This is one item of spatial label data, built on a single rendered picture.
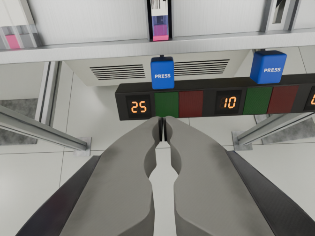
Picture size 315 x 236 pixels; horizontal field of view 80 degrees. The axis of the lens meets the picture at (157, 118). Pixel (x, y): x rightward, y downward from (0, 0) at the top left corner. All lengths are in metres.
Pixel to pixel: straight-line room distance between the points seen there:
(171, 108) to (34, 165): 0.91
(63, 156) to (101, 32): 0.85
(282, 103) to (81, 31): 0.24
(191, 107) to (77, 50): 0.14
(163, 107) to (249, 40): 0.12
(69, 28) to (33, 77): 1.04
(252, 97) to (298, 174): 0.80
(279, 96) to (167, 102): 0.13
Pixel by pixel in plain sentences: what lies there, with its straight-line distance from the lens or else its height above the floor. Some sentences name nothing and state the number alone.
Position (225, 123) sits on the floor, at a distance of 0.95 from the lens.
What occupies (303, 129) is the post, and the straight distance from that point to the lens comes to 1.08.
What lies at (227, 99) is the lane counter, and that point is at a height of 0.66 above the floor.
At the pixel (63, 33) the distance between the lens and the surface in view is 0.23.
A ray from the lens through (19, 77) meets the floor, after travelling 1.30.
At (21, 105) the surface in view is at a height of 0.01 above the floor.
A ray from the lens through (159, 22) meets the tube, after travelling 0.19.
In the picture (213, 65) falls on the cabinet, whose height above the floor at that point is 0.19.
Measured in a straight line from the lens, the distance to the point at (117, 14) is 0.21.
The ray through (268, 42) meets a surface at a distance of 0.21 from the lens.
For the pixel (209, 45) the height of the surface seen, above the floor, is 0.73.
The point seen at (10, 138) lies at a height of 0.01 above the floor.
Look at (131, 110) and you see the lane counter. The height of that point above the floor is 0.65.
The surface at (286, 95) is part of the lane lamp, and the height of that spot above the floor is 0.66.
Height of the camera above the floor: 0.87
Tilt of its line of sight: 72 degrees down
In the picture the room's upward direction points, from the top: 11 degrees counter-clockwise
